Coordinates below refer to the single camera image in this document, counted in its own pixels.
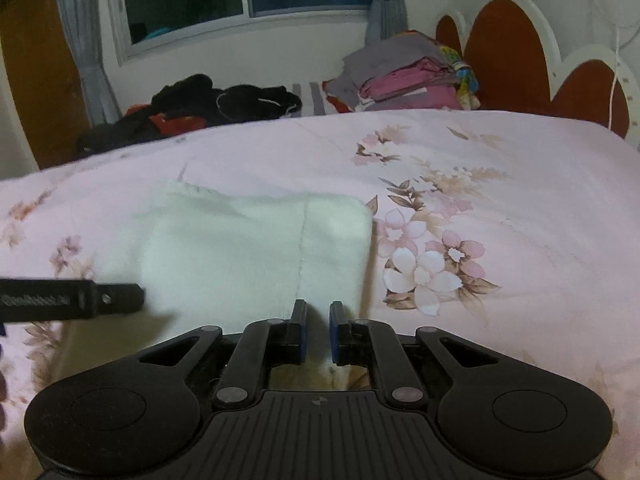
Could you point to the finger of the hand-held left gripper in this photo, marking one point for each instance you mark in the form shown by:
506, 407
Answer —
120, 297

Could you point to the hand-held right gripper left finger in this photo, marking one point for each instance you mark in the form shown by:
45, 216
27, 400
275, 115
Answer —
299, 332

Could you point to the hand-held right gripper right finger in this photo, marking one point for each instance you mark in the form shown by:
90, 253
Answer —
336, 332

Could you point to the small white garment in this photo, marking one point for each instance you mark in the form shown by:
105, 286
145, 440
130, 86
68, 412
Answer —
240, 255

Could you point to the pile of black clothes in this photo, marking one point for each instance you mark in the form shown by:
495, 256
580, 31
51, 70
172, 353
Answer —
230, 100

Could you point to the stack of folded clothes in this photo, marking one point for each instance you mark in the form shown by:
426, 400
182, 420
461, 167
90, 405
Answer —
400, 80

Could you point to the red cloth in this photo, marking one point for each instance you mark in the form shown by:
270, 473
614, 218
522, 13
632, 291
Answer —
172, 124

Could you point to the pink floral bedsheet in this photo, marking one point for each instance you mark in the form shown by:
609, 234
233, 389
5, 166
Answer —
500, 220

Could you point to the brown wooden door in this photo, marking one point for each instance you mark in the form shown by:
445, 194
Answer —
30, 70

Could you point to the grey curtain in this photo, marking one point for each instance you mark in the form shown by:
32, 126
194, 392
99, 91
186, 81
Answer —
82, 45
387, 0

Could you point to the white and brown headboard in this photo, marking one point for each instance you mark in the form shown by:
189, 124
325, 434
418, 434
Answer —
505, 55

